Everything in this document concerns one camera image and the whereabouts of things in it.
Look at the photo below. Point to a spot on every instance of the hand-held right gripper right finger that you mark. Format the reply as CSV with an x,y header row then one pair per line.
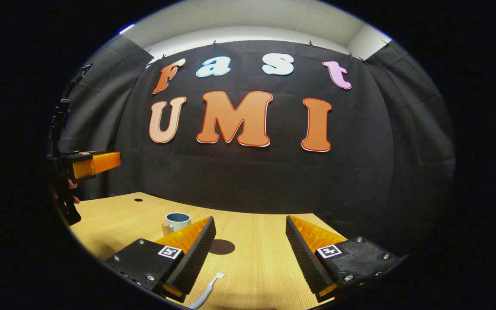
x,y
306,258

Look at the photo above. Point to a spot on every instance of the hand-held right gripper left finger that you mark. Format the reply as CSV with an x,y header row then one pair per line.
x,y
196,254

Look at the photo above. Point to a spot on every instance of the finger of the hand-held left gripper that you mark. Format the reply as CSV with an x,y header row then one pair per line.
x,y
101,162

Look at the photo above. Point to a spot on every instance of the dark brown round coaster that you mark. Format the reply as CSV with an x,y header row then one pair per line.
x,y
224,247

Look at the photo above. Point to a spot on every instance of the light blue cup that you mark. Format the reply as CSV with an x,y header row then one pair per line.
x,y
179,221

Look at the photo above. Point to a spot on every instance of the white toothbrush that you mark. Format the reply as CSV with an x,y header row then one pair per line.
x,y
207,292

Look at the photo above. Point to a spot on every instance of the wooden desktop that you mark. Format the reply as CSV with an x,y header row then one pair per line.
x,y
252,262

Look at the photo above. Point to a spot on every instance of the black backdrop cloth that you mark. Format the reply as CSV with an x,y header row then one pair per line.
x,y
252,181

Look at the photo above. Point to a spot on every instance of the ceiling light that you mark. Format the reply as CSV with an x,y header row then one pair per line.
x,y
126,29

